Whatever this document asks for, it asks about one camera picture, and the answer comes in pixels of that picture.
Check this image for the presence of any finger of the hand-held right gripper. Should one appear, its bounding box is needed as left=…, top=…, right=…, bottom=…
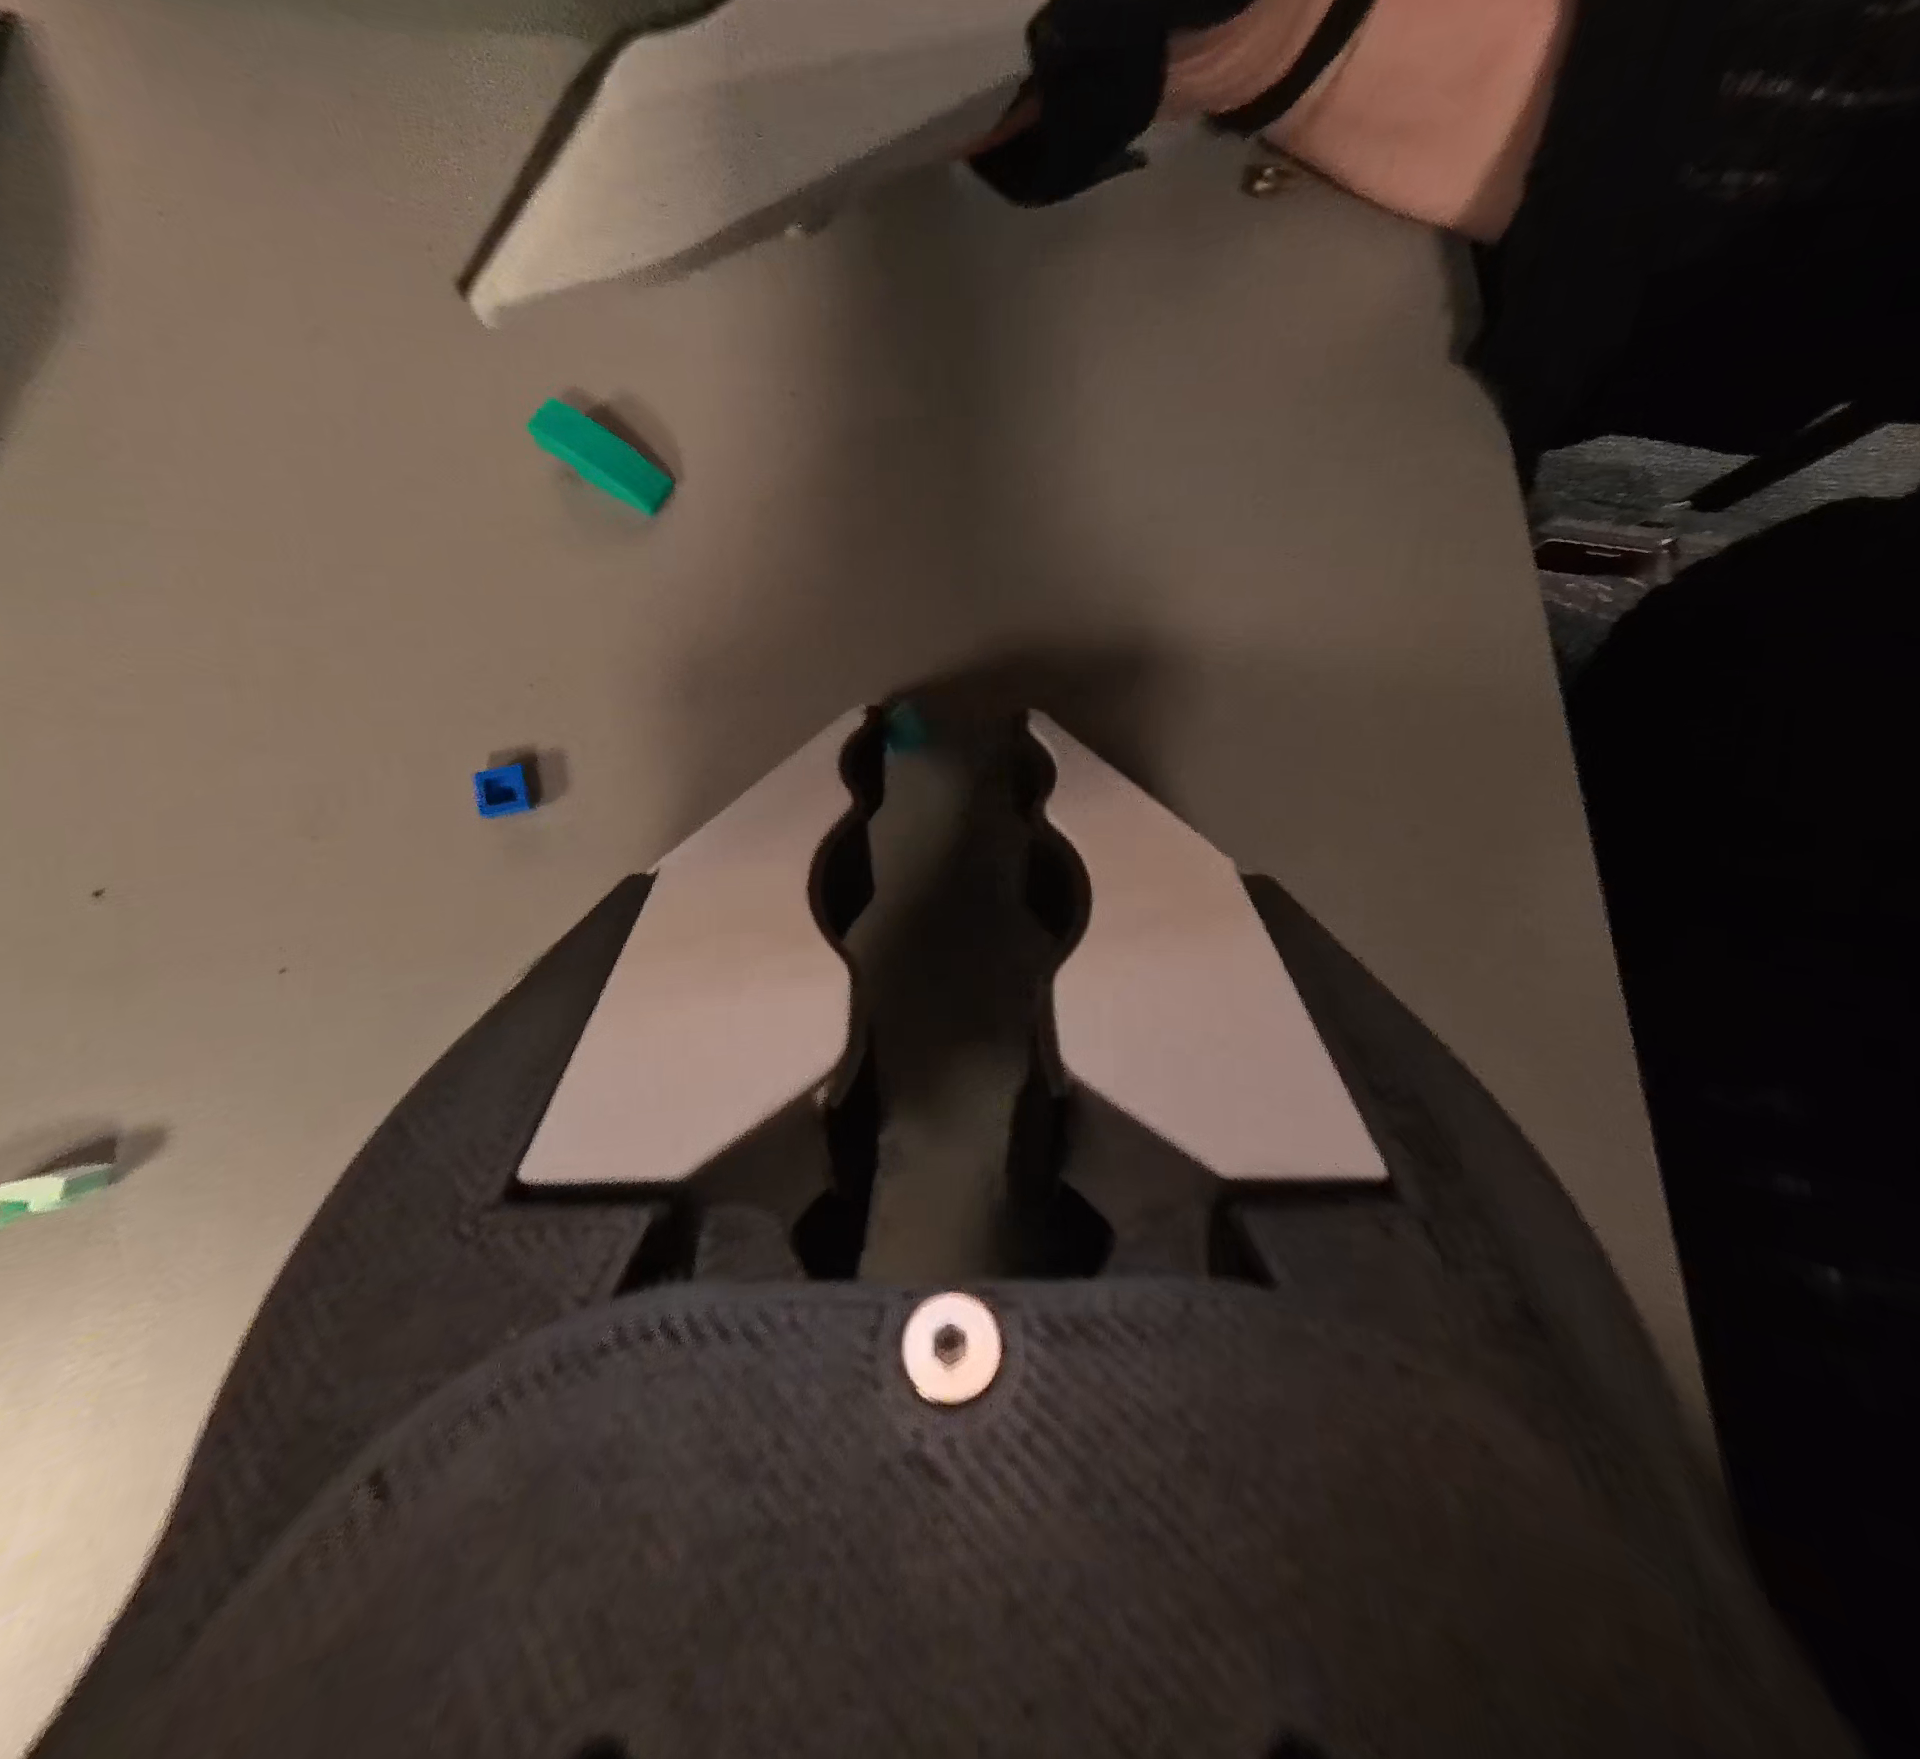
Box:
left=456, top=0, right=1205, bottom=332

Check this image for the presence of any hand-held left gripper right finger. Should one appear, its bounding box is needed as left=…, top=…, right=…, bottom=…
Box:
left=1024, top=706, right=1391, bottom=1186

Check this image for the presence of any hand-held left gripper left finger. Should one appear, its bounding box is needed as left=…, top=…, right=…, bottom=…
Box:
left=514, top=704, right=888, bottom=1186

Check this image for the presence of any green lego slope piece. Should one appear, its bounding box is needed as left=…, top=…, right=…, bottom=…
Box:
left=525, top=398, right=678, bottom=520

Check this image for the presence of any light green lego leaf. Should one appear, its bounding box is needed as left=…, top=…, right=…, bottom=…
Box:
left=0, top=1160, right=121, bottom=1230

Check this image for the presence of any person's right hand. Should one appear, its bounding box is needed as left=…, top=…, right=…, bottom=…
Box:
left=1162, top=0, right=1584, bottom=244

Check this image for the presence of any dark metal object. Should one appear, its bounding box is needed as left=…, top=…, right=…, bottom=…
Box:
left=1530, top=516, right=1679, bottom=580

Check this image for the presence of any black rod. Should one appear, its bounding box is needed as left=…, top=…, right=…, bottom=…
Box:
left=1692, top=400, right=1885, bottom=518

